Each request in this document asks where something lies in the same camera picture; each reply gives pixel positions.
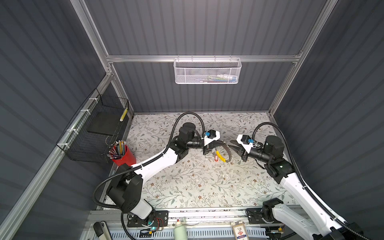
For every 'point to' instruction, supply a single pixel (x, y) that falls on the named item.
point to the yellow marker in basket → (123, 116)
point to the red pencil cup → (120, 153)
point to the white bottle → (180, 232)
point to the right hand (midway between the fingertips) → (233, 143)
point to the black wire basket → (99, 124)
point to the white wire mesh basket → (207, 71)
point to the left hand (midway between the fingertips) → (224, 141)
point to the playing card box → (239, 230)
